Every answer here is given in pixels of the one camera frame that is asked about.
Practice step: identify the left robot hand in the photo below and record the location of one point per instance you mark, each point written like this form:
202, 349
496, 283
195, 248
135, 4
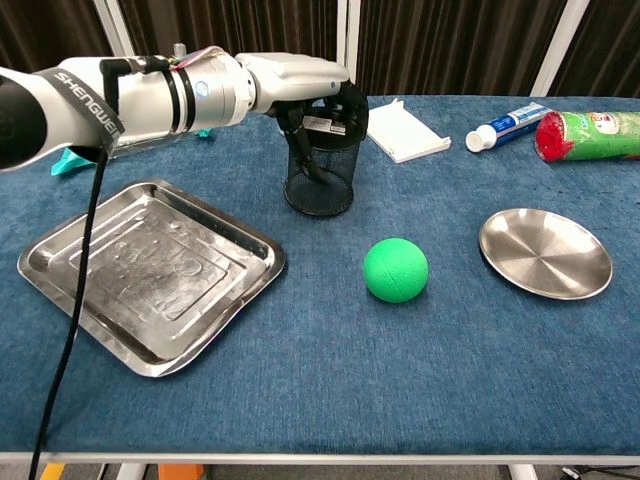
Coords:
295, 75

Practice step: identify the black cylindrical container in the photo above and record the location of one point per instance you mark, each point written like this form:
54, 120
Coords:
325, 195

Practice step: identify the green round object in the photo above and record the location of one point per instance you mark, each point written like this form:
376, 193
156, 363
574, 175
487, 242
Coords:
395, 270

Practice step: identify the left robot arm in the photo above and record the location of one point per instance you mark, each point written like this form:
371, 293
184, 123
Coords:
145, 100

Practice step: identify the dark brown curtain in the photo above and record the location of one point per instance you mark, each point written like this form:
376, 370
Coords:
230, 25
45, 30
610, 45
450, 45

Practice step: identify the flat white box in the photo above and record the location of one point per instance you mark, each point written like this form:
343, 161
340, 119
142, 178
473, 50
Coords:
405, 132

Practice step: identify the blue white toothpaste tube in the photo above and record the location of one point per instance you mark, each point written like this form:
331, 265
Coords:
510, 125

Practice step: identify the teal wet wipes pack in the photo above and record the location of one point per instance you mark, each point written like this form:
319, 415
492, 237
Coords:
65, 165

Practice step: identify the square steel tray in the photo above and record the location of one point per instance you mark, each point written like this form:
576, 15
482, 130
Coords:
150, 275

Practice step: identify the green chips can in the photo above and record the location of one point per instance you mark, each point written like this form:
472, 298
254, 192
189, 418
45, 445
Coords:
590, 137

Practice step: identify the blue table cloth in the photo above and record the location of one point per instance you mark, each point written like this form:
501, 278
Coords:
350, 375

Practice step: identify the round steel plate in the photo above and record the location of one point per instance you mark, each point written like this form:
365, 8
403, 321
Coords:
545, 255

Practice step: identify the white partition post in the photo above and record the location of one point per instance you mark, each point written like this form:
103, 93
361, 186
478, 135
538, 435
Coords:
557, 50
348, 35
112, 25

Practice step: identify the white table frame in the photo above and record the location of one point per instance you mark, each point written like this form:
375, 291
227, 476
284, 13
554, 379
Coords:
320, 459

